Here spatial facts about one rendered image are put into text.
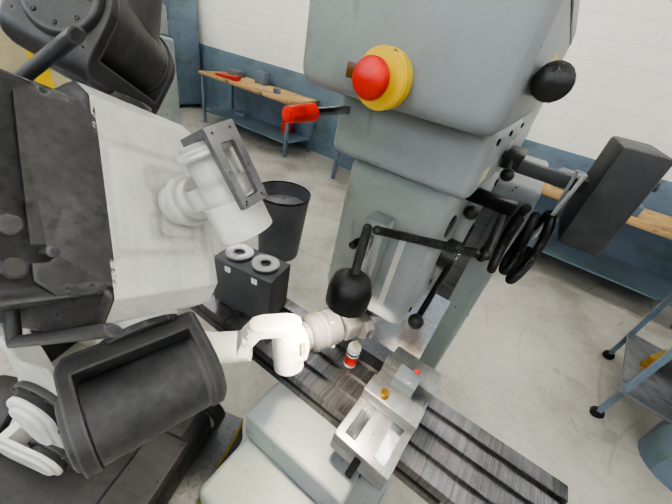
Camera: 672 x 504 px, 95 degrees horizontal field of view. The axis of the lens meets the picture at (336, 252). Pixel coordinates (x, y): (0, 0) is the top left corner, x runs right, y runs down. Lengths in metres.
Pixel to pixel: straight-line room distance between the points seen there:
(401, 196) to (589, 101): 4.31
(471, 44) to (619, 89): 4.45
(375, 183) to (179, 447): 1.09
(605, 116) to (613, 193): 4.01
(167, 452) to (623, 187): 1.41
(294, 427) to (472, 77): 0.90
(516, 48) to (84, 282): 0.44
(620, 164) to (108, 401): 0.85
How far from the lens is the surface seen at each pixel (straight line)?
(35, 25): 0.49
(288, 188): 2.99
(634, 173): 0.79
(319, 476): 0.96
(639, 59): 4.81
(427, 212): 0.53
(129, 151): 0.43
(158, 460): 1.32
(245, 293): 1.05
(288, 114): 0.41
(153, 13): 0.54
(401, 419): 0.87
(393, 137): 0.49
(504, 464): 1.09
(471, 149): 0.46
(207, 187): 0.36
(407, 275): 0.59
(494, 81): 0.36
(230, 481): 1.08
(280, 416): 1.01
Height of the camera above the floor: 1.79
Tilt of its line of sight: 34 degrees down
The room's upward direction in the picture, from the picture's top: 13 degrees clockwise
